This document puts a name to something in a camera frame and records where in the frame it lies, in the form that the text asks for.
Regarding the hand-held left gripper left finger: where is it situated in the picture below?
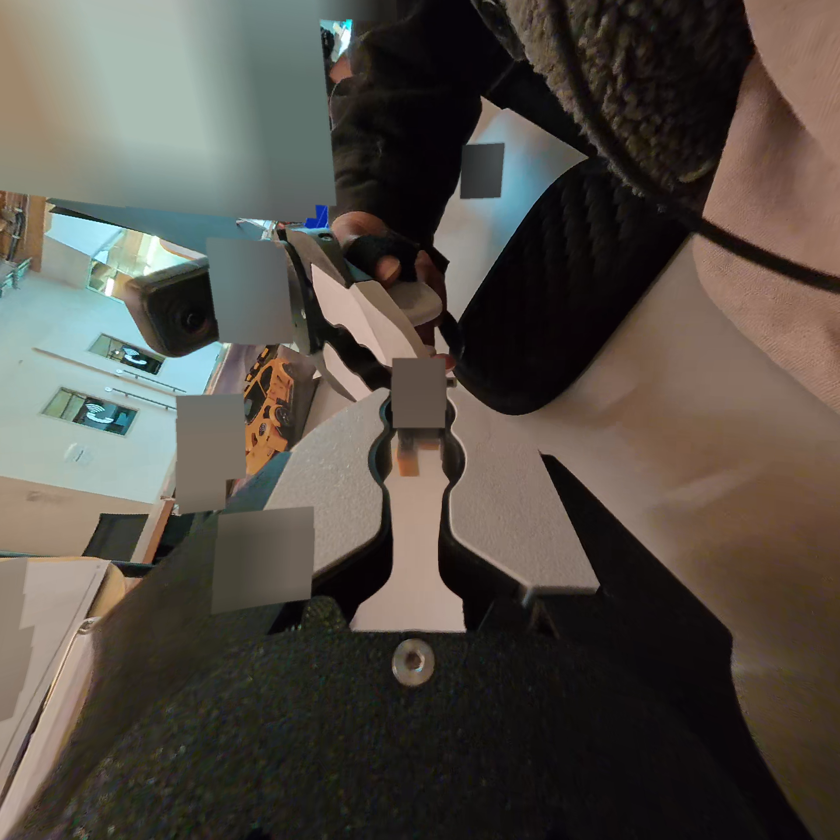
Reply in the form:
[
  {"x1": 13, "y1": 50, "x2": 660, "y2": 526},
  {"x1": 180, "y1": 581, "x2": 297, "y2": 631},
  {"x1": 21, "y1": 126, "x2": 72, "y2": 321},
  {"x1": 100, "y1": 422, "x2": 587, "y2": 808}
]
[{"x1": 262, "y1": 387, "x2": 395, "y2": 595}]

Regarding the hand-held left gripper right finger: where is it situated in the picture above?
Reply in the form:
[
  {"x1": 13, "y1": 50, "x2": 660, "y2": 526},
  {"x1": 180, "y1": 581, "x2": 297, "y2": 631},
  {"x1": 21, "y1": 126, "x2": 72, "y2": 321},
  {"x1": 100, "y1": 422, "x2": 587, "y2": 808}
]
[{"x1": 438, "y1": 386, "x2": 601, "y2": 595}]

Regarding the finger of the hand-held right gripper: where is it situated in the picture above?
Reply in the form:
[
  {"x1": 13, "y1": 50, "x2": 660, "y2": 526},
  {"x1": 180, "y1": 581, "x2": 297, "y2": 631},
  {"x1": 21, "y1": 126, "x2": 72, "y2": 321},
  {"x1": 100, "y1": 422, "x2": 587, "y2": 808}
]
[
  {"x1": 320, "y1": 341, "x2": 376, "y2": 404},
  {"x1": 308, "y1": 262, "x2": 434, "y2": 362}
]

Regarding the small orange toy brick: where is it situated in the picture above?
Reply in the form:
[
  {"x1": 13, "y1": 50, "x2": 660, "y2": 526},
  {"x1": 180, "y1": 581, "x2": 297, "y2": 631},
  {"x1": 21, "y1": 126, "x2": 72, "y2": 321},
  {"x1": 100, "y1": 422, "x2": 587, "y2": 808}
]
[{"x1": 392, "y1": 427, "x2": 442, "y2": 478}]

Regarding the person's right forearm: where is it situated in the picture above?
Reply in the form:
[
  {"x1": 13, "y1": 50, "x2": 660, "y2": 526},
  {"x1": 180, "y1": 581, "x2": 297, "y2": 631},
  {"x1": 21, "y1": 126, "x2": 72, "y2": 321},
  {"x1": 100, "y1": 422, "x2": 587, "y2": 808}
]
[{"x1": 328, "y1": 0, "x2": 526, "y2": 244}]

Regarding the person's right hand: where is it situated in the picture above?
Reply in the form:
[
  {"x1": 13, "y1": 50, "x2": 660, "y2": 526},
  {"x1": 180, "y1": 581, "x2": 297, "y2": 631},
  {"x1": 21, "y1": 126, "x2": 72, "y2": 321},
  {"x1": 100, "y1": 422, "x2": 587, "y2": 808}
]
[{"x1": 331, "y1": 210, "x2": 454, "y2": 371}]

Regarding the black toy set box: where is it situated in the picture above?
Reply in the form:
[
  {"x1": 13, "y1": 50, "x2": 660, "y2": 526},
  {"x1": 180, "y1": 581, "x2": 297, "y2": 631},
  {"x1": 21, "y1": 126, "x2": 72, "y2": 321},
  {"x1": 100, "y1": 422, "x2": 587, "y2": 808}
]
[{"x1": 226, "y1": 348, "x2": 316, "y2": 487}]

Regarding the black textured pad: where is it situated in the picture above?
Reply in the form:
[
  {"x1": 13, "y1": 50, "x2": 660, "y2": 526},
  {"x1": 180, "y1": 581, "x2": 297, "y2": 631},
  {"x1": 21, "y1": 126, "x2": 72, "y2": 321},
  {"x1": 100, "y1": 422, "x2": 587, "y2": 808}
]
[{"x1": 453, "y1": 157, "x2": 697, "y2": 416}]

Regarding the phone icon wall sign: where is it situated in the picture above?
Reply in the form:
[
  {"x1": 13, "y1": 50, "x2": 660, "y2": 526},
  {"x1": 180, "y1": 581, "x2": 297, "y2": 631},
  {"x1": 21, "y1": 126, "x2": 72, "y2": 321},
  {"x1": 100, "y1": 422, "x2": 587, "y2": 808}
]
[
  {"x1": 88, "y1": 333, "x2": 165, "y2": 375},
  {"x1": 41, "y1": 387, "x2": 139, "y2": 435}
]

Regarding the black cord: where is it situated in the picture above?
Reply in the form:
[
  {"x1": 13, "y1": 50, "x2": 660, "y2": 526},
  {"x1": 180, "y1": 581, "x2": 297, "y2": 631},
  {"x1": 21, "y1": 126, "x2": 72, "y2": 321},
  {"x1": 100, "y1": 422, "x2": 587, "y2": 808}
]
[{"x1": 561, "y1": 39, "x2": 840, "y2": 294}]

